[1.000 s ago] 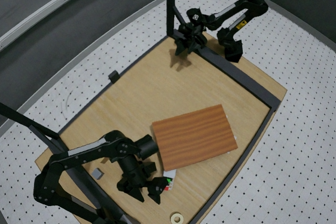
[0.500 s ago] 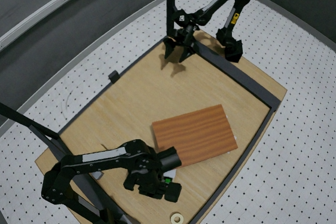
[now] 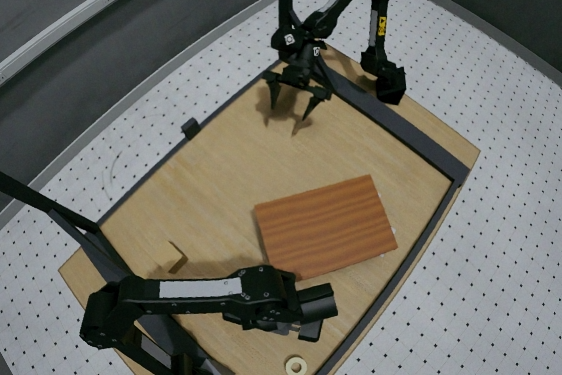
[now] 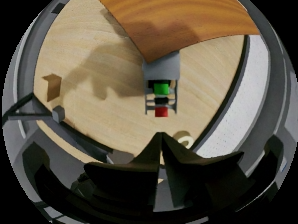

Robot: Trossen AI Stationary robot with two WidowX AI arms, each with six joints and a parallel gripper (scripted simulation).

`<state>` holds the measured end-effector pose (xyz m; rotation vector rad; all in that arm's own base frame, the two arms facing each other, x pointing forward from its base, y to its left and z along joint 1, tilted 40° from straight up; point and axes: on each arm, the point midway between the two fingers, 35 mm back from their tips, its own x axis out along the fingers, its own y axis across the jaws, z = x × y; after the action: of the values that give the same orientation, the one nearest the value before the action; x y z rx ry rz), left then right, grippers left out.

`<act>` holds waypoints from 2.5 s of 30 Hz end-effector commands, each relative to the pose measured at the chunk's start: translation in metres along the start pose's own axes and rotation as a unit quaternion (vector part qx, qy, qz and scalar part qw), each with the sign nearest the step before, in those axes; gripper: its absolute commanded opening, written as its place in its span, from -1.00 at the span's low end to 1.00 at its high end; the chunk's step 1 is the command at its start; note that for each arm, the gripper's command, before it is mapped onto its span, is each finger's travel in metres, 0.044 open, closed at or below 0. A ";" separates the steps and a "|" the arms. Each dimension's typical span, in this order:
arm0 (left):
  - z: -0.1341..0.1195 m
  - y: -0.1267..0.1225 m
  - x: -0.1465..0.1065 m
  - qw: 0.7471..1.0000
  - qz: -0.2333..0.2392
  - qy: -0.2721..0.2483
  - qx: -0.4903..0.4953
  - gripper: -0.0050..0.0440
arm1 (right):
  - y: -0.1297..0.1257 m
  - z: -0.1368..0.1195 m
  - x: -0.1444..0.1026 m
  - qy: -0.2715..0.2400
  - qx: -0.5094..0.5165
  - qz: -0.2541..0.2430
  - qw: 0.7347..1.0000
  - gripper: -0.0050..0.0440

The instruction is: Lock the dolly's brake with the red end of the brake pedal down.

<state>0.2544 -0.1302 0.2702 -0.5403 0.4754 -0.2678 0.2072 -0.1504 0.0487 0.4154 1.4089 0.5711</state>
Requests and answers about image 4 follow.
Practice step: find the wooden dolly with black caster wheels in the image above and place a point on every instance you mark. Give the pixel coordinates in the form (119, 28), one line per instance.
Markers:
(160, 27)

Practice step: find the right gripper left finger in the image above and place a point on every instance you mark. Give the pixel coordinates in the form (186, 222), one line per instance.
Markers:
(140, 174)

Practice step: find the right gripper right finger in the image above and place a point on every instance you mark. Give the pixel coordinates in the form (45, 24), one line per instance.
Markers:
(185, 169)

